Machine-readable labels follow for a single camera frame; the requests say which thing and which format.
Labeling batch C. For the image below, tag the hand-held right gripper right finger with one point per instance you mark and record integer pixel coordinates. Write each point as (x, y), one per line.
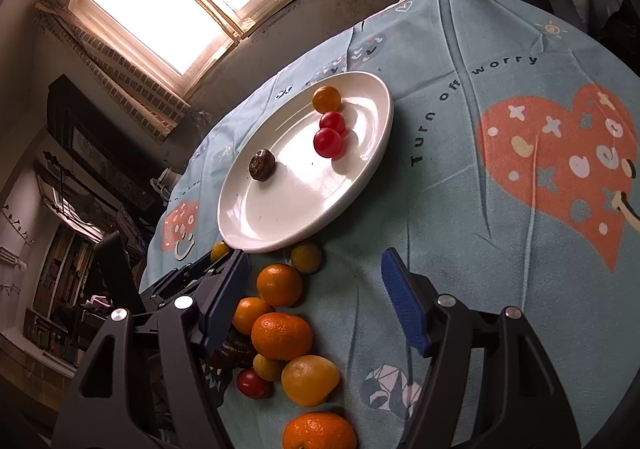
(405, 309)

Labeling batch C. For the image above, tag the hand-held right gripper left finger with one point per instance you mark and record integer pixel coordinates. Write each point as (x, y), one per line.
(225, 309)

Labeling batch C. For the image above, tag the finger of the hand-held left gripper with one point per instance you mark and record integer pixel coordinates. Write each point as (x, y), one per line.
(170, 286)

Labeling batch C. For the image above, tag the dark brown water chestnut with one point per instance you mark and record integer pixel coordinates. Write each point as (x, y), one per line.
(235, 354)
(261, 164)

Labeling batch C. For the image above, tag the dark red cherry tomato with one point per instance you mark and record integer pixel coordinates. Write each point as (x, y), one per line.
(254, 383)

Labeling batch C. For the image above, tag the olive yellow cherry tomato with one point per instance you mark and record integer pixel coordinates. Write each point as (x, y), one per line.
(306, 257)

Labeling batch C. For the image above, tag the large yellow tomato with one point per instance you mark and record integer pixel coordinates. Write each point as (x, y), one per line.
(310, 380)

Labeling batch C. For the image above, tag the white oval plate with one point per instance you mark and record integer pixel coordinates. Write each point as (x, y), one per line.
(300, 199)

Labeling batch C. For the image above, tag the small orange mandarin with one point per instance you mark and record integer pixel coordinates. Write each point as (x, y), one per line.
(250, 316)

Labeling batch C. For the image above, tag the black chair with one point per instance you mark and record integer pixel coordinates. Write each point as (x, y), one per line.
(117, 274)

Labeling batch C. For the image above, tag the small yellow fruit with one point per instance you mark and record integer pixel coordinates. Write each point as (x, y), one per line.
(267, 369)

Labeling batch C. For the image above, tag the light blue printed tablecloth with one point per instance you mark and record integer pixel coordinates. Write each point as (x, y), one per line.
(450, 229)

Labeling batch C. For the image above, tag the white kettle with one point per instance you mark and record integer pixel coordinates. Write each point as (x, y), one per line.
(164, 184)

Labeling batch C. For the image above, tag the bookshelf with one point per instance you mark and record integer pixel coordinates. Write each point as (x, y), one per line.
(60, 289)

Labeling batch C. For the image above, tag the dark wooden cabinet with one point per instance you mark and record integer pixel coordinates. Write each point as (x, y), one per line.
(90, 144)

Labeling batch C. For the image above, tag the checked curtain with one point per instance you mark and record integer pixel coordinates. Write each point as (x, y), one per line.
(125, 74)

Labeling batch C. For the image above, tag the orange cherry tomato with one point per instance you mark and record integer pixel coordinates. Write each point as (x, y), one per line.
(326, 99)

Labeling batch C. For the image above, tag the window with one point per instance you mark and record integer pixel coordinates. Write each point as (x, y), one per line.
(165, 4)

